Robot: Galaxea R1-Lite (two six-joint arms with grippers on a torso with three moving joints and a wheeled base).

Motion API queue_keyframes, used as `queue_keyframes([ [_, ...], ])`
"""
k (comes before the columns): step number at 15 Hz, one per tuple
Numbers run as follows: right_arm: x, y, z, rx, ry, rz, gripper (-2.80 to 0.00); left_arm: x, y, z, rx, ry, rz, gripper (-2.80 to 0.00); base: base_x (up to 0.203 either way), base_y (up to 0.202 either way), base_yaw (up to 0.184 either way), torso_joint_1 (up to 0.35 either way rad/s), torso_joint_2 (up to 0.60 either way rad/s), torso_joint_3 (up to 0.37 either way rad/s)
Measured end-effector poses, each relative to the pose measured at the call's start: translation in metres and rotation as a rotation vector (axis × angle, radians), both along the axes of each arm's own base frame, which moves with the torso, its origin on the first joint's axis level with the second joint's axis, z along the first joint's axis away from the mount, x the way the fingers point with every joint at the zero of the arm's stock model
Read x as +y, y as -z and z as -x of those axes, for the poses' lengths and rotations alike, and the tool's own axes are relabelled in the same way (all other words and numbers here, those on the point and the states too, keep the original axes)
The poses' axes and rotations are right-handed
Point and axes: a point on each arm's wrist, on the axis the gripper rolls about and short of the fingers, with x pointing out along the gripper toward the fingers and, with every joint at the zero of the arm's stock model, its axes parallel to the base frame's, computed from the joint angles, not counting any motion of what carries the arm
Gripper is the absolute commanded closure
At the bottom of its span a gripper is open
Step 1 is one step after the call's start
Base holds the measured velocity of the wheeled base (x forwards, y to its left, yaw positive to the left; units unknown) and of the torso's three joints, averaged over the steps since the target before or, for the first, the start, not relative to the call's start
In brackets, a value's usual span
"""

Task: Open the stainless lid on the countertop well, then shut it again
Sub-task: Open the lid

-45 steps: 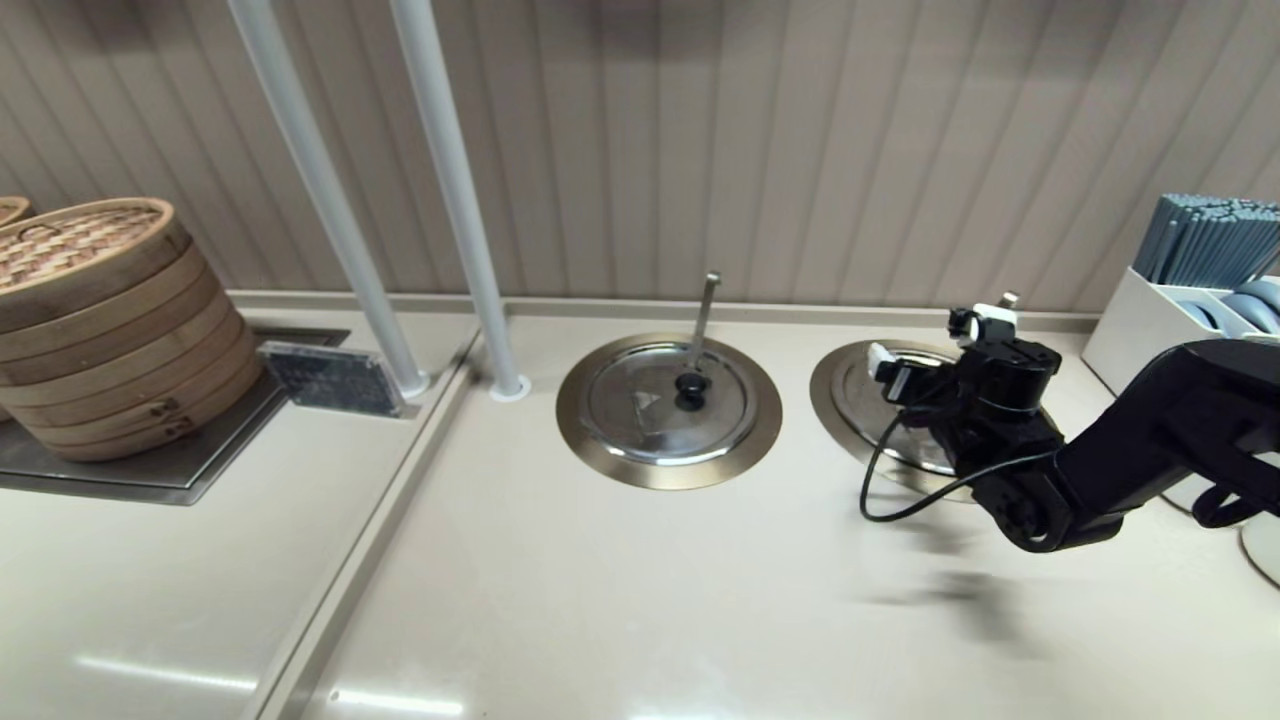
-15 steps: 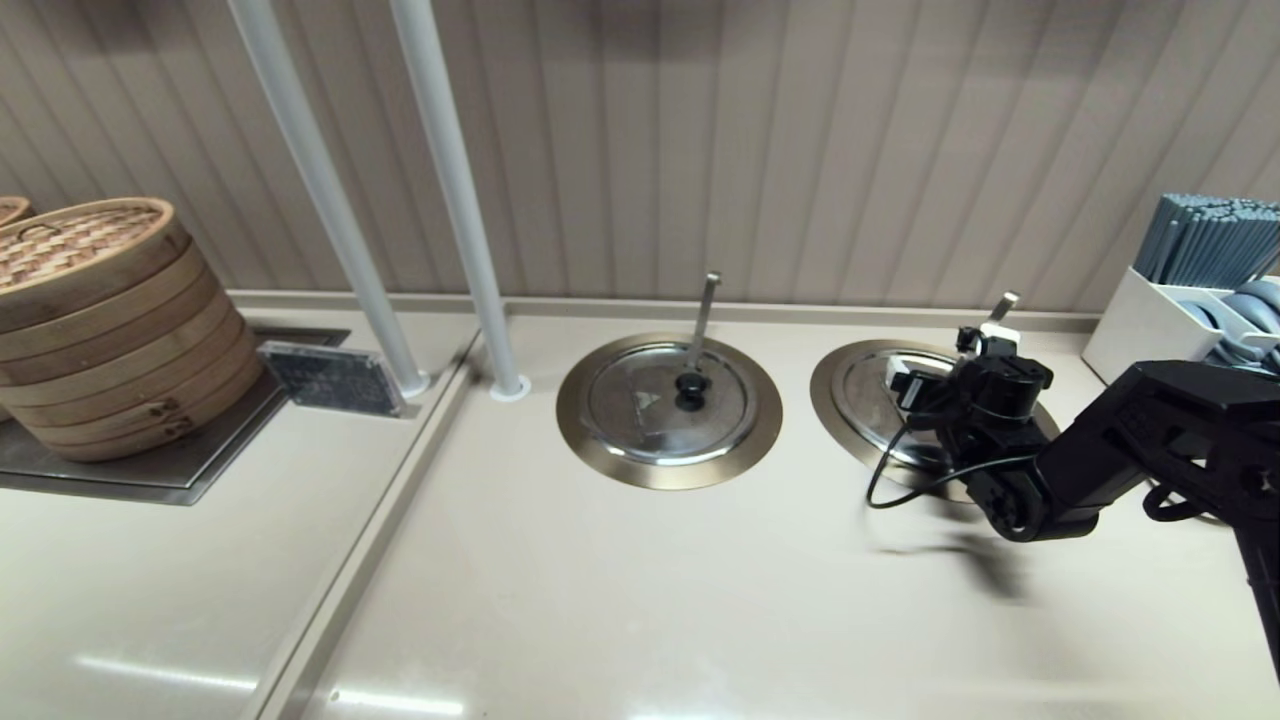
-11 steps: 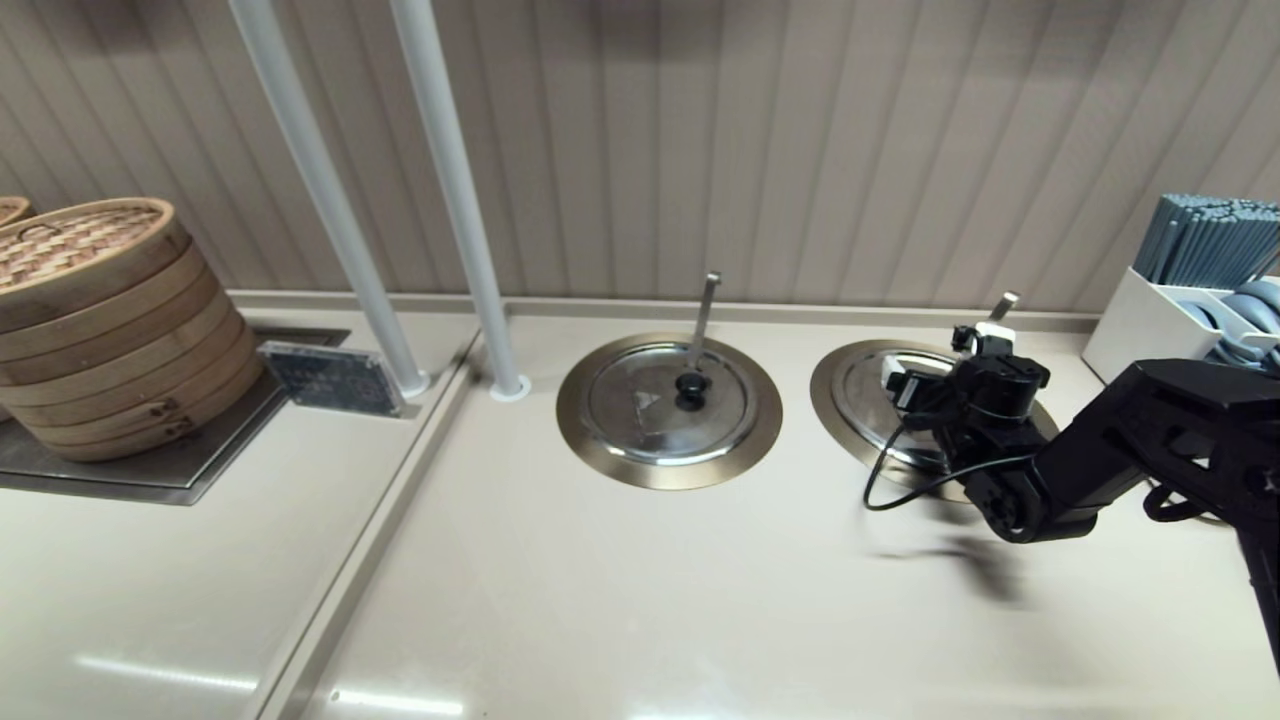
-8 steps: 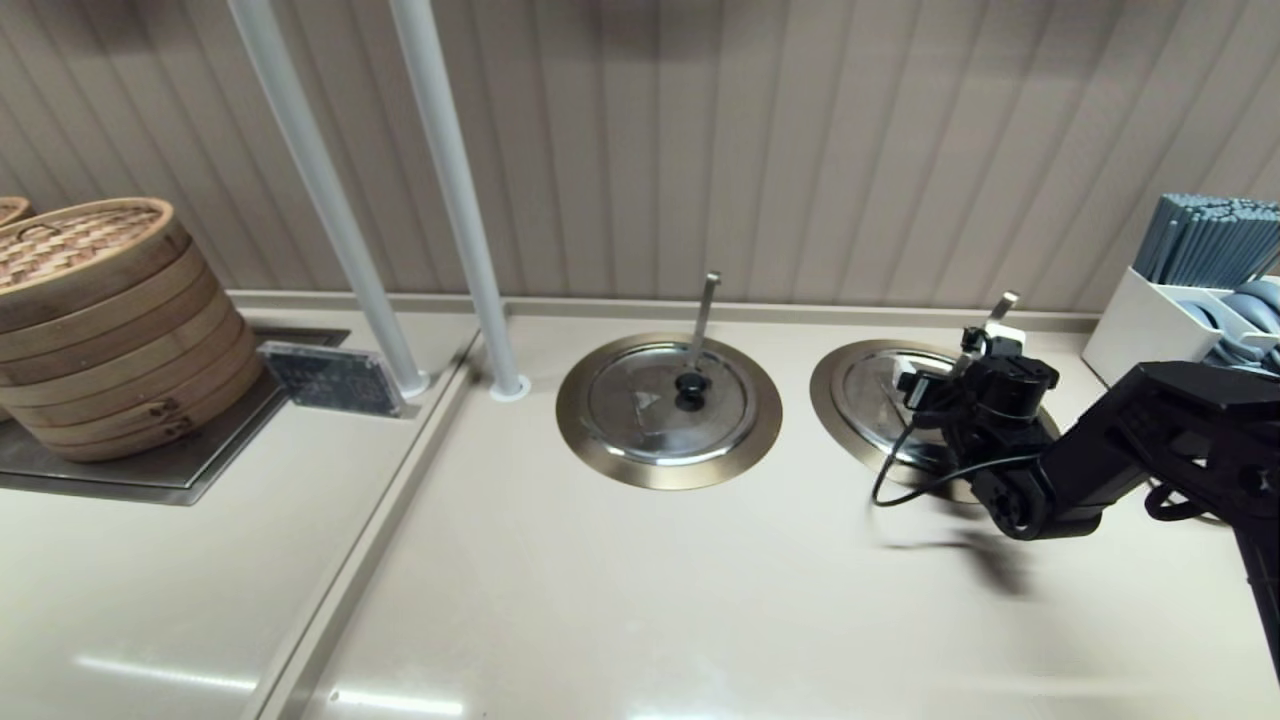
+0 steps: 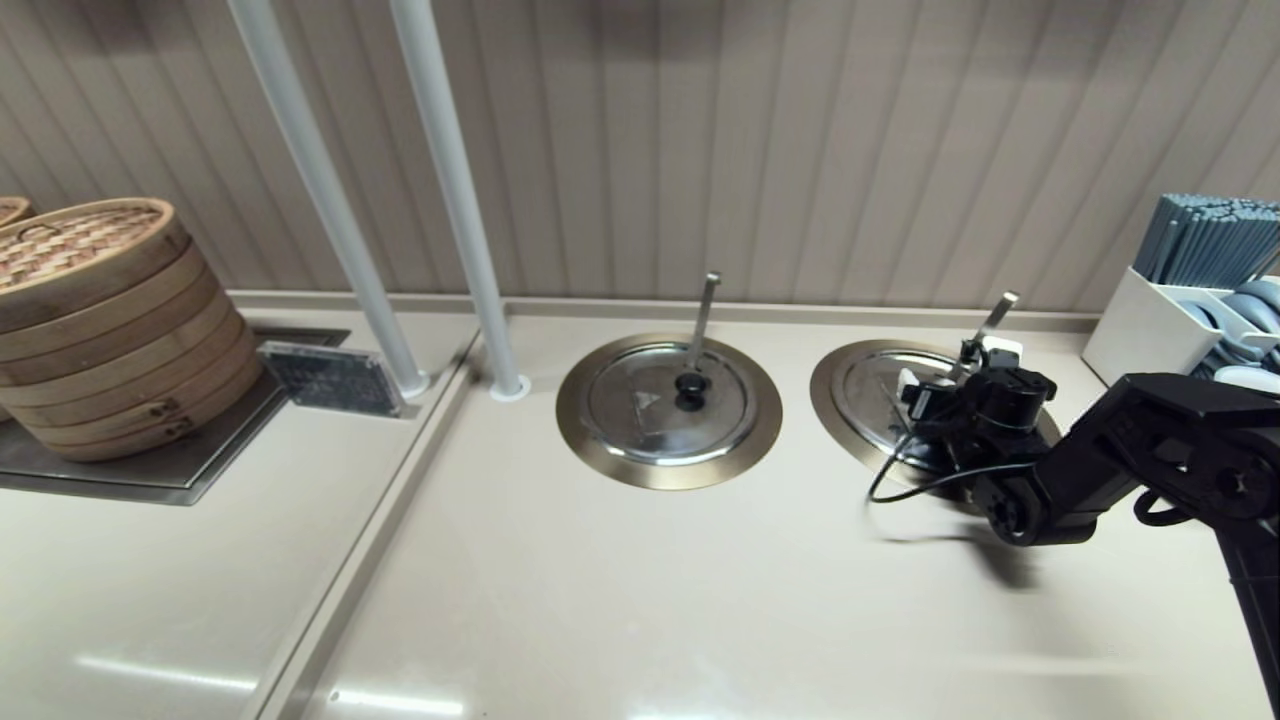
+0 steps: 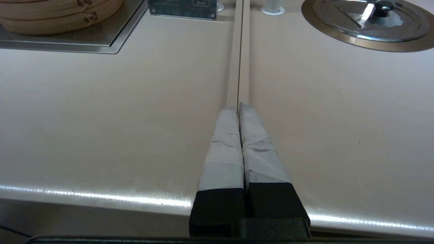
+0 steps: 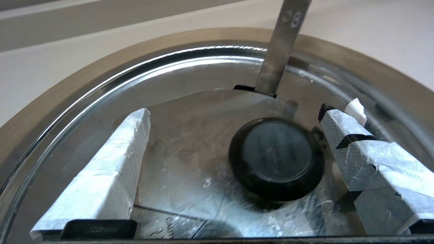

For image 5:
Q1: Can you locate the left steel pot lid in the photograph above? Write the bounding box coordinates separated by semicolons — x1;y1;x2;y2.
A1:
556;332;784;491

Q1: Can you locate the white utensil holder box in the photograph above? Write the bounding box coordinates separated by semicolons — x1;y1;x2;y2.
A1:
1082;265;1280;391

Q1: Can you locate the dark acrylic sign placard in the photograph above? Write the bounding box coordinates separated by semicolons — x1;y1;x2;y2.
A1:
258;340;406;418

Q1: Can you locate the grey chopsticks bundle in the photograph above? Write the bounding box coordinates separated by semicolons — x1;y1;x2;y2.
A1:
1133;193;1280;291

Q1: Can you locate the left steel ladle handle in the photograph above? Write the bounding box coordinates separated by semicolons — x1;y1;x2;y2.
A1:
686;272;722;371

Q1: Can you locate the steel inset tray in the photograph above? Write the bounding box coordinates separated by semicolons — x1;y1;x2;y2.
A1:
0;325;351;506

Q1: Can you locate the white metal pole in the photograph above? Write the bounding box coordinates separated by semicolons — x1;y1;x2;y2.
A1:
390;0;531;403
228;0;431;398

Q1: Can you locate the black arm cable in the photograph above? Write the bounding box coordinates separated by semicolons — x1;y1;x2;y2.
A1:
866;428;1046;506

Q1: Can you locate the right steel pot lid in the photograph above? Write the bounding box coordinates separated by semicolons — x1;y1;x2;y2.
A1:
810;339;1066;501

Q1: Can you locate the bamboo steamer stack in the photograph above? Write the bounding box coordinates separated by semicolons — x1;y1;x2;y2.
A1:
0;197;266;463

